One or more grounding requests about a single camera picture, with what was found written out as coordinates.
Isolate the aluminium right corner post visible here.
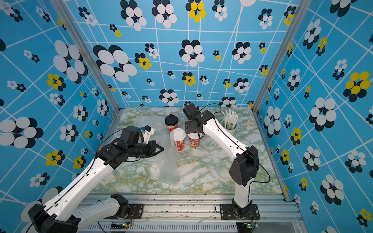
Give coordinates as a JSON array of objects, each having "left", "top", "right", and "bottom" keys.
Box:
[{"left": 252, "top": 0, "right": 312, "bottom": 113}]

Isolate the translucent plastic carrier bag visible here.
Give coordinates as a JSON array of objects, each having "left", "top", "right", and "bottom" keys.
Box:
[{"left": 150, "top": 130, "right": 179, "bottom": 185}]

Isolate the aluminium corner post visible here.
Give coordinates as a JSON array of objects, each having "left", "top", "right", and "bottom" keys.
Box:
[
  {"left": 252, "top": 0, "right": 312, "bottom": 113},
  {"left": 51, "top": 1, "right": 120, "bottom": 114}
]

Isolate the red cup white lid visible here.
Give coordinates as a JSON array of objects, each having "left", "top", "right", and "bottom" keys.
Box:
[{"left": 172, "top": 128, "right": 186, "bottom": 151}]

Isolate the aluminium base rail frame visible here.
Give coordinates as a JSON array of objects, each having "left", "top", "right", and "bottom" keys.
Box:
[{"left": 83, "top": 193, "right": 308, "bottom": 233}]

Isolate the white paper straws bundle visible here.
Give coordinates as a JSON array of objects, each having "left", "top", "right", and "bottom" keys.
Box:
[{"left": 223, "top": 110, "right": 238, "bottom": 127}]

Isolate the green straw holder cup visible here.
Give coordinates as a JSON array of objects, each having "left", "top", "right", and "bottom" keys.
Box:
[{"left": 220, "top": 119, "right": 237, "bottom": 135}]

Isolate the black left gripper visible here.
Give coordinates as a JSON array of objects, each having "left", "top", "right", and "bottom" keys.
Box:
[{"left": 129, "top": 139, "right": 166, "bottom": 158}]

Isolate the aluminium left corner post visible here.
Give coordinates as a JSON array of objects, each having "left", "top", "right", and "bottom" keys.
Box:
[{"left": 51, "top": 1, "right": 120, "bottom": 114}]

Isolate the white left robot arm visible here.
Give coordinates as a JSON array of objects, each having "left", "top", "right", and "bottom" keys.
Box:
[{"left": 28, "top": 126, "right": 164, "bottom": 233}]

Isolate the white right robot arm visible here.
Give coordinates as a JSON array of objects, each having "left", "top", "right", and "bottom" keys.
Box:
[{"left": 183, "top": 103, "right": 271, "bottom": 220}]

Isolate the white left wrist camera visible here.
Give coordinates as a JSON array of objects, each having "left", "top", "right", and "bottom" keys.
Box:
[{"left": 140, "top": 125, "right": 155, "bottom": 144}]

